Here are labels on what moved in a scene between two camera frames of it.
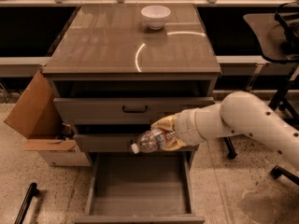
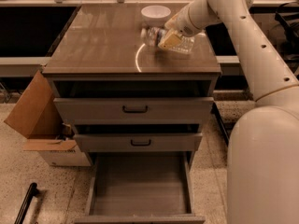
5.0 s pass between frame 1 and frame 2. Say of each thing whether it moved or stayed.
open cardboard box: stayed
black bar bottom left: stayed
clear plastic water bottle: moved
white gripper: moved
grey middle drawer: stayed
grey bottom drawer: stayed
